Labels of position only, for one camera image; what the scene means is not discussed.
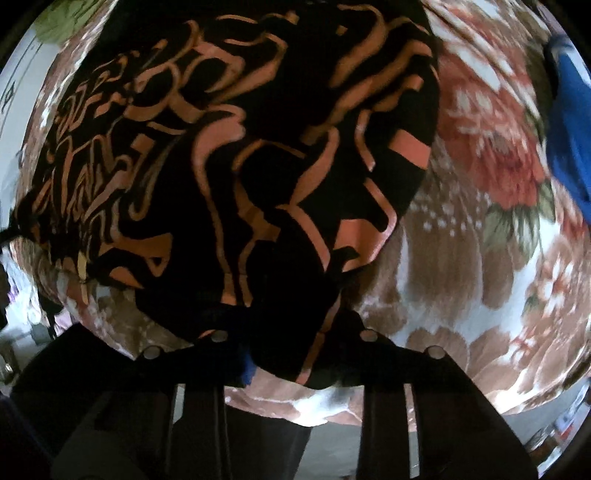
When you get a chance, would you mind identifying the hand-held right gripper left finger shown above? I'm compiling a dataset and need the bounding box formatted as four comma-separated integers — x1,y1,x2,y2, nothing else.
53,331,254,480

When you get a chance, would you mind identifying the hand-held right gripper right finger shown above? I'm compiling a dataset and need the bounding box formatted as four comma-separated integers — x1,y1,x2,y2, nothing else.
330,311,539,480

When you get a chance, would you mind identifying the black hoodie with orange print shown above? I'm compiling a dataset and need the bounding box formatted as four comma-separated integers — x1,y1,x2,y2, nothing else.
0,0,439,388

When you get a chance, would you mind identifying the floral blanket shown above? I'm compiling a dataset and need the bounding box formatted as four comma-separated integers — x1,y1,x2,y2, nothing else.
28,0,591,425

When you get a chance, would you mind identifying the grey-white cloth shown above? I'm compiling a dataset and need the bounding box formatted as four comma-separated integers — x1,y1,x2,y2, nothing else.
0,249,42,333

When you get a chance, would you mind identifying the blue folded shirt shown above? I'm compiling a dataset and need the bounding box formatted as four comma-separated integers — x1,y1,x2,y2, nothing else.
545,34,591,213

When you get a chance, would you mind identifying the green cloth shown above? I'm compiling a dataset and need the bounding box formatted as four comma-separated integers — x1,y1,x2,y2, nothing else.
34,0,102,44

